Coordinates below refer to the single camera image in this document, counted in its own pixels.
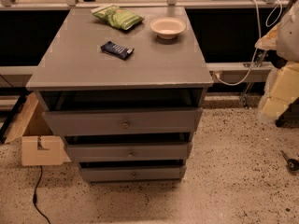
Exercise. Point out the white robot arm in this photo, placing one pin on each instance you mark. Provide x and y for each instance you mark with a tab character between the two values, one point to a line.
282	84

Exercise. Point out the grey bottom drawer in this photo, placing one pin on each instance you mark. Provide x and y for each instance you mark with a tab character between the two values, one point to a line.
131	174

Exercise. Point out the grey drawer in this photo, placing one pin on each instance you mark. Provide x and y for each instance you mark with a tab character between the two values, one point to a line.
131	174
123	121
130	152

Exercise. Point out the grey drawer cabinet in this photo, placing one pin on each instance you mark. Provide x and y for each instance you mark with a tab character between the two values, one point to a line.
76	75

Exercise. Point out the grey middle drawer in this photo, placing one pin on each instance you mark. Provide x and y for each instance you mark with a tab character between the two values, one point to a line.
130	152

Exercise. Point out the grey top drawer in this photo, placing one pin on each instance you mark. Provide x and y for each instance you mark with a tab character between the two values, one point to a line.
123	121

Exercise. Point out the dark blue snack bar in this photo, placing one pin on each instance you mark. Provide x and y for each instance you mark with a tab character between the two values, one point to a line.
116	50

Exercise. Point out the black caster wheel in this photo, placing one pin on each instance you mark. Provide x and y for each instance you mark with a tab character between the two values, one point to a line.
292	164

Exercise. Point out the white bowl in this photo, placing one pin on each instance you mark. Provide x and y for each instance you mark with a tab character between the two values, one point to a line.
167	27

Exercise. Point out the cardboard box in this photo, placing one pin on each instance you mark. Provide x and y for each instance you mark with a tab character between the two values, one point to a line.
39	146

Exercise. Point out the green chip bag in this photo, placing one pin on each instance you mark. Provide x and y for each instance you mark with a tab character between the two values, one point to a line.
117	17

